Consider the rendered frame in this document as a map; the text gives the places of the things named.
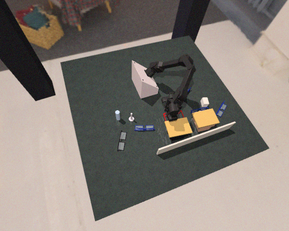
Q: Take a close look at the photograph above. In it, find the white flat bar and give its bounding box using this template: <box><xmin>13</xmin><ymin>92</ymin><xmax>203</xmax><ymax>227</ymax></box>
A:
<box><xmin>157</xmin><ymin>122</ymin><xmax>236</xmax><ymax>155</ymax></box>

